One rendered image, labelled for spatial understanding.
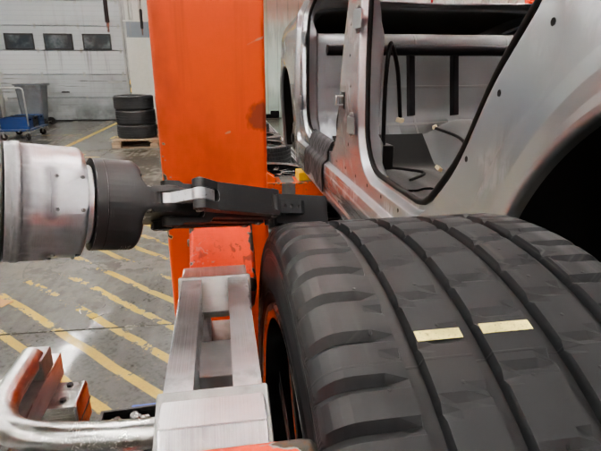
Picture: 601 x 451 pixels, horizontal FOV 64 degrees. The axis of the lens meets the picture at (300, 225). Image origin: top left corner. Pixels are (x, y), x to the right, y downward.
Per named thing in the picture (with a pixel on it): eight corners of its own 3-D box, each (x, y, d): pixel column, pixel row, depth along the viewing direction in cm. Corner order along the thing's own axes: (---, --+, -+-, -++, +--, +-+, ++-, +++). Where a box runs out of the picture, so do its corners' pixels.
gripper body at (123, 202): (76, 255, 42) (180, 252, 47) (96, 244, 35) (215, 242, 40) (75, 171, 43) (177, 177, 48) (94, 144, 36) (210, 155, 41)
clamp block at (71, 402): (82, 442, 55) (76, 404, 53) (-4, 452, 53) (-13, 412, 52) (93, 412, 59) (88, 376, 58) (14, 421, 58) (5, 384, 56)
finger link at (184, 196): (136, 189, 40) (153, 174, 36) (196, 191, 43) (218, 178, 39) (137, 217, 40) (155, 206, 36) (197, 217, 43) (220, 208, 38)
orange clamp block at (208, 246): (258, 289, 55) (251, 218, 59) (187, 293, 54) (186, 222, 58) (255, 308, 61) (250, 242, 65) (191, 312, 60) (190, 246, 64)
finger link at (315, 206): (266, 194, 48) (269, 192, 48) (322, 197, 52) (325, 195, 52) (267, 224, 48) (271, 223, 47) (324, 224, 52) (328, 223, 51)
